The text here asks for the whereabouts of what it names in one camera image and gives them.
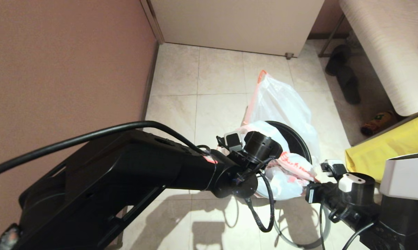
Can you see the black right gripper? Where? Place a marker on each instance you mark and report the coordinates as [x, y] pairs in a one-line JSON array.
[[360, 201]]

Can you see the white door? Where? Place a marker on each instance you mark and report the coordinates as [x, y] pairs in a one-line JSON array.
[[236, 24]]

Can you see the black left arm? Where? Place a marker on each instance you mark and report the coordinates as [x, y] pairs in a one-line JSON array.
[[125, 184]]

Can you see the black slipper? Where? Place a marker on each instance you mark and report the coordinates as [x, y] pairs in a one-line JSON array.
[[349, 88], [337, 60]]

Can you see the white red-printed trash bag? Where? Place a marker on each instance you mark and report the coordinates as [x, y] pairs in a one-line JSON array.
[[285, 180], [282, 100]]

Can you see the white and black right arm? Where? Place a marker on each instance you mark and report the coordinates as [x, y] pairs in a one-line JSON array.
[[407, 194]]

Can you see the light woodgrain table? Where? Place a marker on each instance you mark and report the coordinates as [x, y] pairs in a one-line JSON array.
[[386, 52]]

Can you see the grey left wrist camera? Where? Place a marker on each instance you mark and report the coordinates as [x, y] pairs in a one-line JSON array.
[[233, 141]]

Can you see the yellow nonwoven bag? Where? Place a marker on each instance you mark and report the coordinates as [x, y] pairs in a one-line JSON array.
[[379, 152]]

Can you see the small metal door fitting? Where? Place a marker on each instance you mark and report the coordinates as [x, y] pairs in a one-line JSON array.
[[289, 56]]

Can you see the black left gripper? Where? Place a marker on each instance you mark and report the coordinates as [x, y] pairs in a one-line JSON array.
[[261, 147]]

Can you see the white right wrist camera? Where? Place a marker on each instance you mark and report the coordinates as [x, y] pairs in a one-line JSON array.
[[334, 168]]

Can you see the black round trash bin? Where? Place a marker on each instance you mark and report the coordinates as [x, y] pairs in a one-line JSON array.
[[295, 139]]

